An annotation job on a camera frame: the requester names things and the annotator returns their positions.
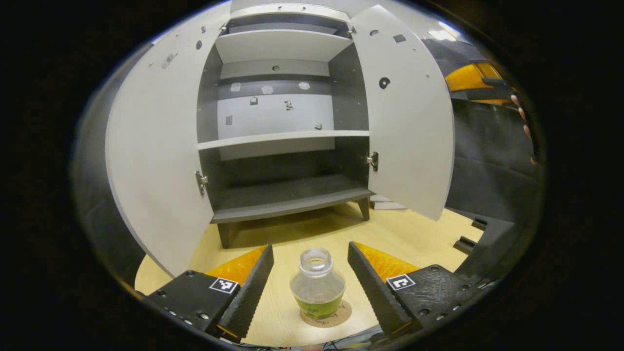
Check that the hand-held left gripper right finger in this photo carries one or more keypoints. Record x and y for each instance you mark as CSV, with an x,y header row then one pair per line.
x,y
375,292

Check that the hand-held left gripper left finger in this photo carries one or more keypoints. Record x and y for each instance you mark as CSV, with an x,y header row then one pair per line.
x,y
251,292

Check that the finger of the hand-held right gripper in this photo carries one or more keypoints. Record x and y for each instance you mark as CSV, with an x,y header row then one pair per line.
x,y
492,101
465,78

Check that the round brown coaster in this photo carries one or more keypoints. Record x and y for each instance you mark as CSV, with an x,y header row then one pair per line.
x,y
342,312

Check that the green label clear bottle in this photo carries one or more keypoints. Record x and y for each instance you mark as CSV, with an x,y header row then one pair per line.
x,y
317,292

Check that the white cabinet door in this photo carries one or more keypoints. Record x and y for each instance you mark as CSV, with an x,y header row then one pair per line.
x,y
409,136
161,146

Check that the white and grey cabinet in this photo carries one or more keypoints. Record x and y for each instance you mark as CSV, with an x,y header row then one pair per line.
x,y
282,195

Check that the white cabinet drawer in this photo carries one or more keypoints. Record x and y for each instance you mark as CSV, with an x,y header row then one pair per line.
x,y
287,10

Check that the rectangular ceiling light panel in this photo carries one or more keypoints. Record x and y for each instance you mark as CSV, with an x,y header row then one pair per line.
x,y
441,35

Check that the black backdrop cloth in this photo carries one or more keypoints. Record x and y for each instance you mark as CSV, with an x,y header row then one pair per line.
x,y
487,161

